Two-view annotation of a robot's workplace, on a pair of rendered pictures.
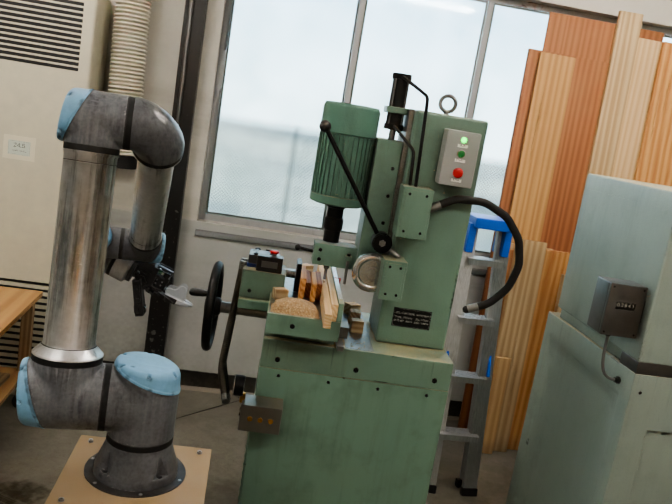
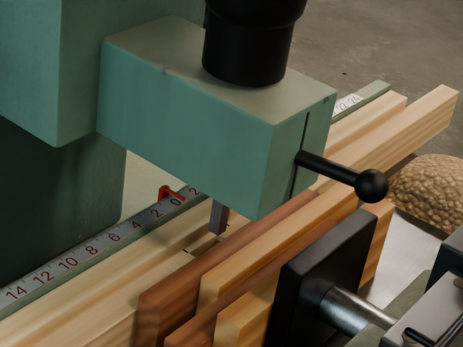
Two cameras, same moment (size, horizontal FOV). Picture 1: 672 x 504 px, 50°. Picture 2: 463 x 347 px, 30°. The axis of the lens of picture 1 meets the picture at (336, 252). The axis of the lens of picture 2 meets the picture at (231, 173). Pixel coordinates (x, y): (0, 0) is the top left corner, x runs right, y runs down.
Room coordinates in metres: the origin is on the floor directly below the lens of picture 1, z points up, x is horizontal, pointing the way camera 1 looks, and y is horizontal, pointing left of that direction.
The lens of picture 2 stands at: (2.61, 0.32, 1.30)
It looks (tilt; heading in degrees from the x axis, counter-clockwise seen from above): 33 degrees down; 218
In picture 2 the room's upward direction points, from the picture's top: 9 degrees clockwise
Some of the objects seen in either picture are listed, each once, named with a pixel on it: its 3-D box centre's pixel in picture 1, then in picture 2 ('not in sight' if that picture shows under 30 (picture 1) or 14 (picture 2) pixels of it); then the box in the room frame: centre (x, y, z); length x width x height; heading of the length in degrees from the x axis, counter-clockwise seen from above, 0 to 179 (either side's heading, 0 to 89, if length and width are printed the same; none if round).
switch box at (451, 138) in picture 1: (457, 158); not in sight; (2.13, -0.31, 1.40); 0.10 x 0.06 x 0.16; 95
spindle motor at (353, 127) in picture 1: (344, 154); not in sight; (2.24, 0.02, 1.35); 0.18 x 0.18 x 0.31
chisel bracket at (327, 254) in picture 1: (334, 256); (210, 120); (2.24, 0.00, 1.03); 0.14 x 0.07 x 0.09; 95
